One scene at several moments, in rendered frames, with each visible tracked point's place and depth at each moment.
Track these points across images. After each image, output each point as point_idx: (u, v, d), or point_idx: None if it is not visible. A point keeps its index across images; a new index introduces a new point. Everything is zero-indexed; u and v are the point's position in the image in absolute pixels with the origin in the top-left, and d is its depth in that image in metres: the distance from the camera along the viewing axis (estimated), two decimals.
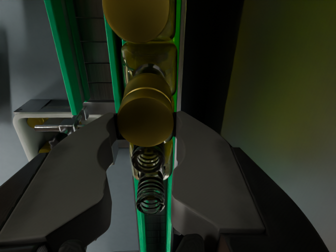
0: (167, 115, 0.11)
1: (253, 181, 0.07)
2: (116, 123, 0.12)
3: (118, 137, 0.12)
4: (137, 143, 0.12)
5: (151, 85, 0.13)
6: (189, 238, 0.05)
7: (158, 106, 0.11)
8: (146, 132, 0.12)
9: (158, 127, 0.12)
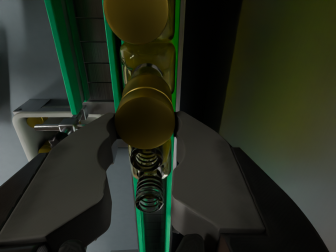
0: (167, 115, 0.11)
1: (253, 181, 0.07)
2: None
3: (118, 137, 0.12)
4: (136, 146, 0.12)
5: (150, 84, 0.12)
6: (189, 238, 0.05)
7: (158, 106, 0.11)
8: (145, 134, 0.11)
9: (158, 128, 0.11)
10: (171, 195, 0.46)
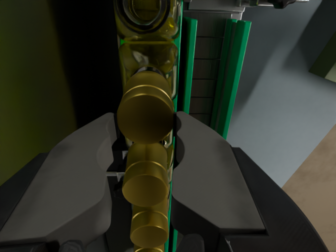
0: (129, 199, 0.15)
1: (253, 181, 0.07)
2: (116, 123, 0.12)
3: (118, 137, 0.12)
4: (151, 178, 0.14)
5: None
6: (189, 238, 0.05)
7: (136, 203, 0.15)
8: (144, 186, 0.14)
9: (134, 191, 0.15)
10: None
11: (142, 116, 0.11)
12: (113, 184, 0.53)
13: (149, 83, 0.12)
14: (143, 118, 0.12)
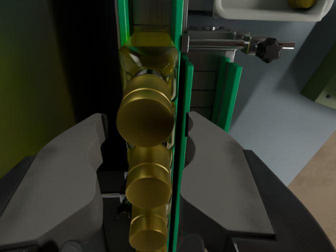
0: (134, 246, 0.18)
1: (264, 185, 0.07)
2: (104, 123, 0.12)
3: (106, 137, 0.12)
4: (153, 232, 0.17)
5: None
6: (189, 238, 0.05)
7: (140, 249, 0.18)
8: (147, 237, 0.17)
9: (139, 241, 0.17)
10: None
11: (146, 191, 0.14)
12: (115, 201, 0.56)
13: (151, 160, 0.15)
14: (146, 192, 0.14)
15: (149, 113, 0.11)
